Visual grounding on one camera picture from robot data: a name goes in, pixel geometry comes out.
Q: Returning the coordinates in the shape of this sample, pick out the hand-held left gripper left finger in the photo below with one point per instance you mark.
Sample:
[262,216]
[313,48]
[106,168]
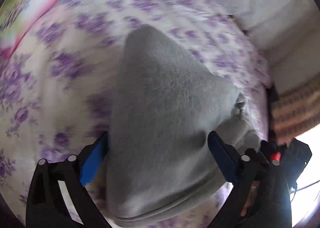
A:
[93,165]

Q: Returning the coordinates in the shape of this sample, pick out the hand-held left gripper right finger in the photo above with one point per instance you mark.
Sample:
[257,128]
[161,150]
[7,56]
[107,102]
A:
[222,160]

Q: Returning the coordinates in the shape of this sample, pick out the grey pants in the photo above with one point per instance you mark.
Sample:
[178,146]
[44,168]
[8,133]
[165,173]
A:
[165,107]

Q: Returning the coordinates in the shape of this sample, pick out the person's right hand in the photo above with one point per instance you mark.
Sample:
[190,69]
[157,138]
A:
[248,203]

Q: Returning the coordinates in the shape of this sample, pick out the brown checked curtain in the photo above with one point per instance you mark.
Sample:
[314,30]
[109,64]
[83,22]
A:
[295,110]

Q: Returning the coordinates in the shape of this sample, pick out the purple floral bed sheet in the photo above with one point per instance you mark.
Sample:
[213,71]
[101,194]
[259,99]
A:
[62,80]

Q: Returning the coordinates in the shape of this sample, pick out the white lace cover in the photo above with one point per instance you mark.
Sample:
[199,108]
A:
[270,5]

